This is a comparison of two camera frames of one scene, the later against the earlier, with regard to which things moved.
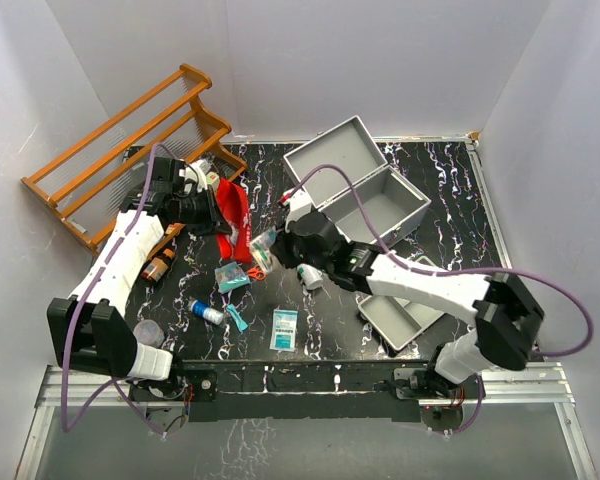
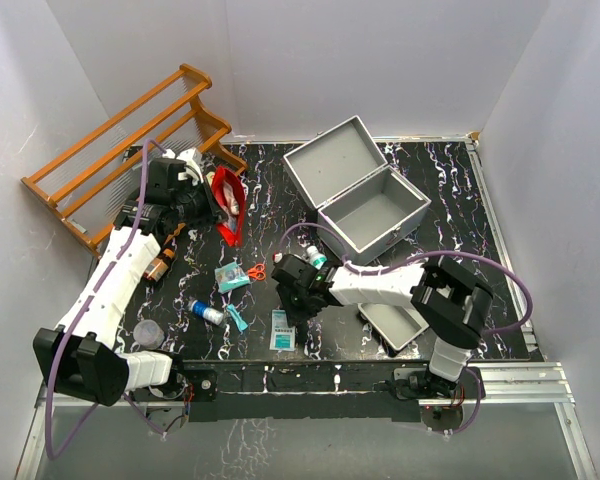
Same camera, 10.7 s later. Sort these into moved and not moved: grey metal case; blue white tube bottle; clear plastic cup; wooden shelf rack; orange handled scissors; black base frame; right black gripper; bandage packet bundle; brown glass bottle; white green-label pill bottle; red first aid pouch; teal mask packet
Moved: right black gripper; white green-label pill bottle; red first aid pouch; bandage packet bundle
Not moved: blue white tube bottle; wooden shelf rack; clear plastic cup; grey metal case; orange handled scissors; teal mask packet; black base frame; brown glass bottle
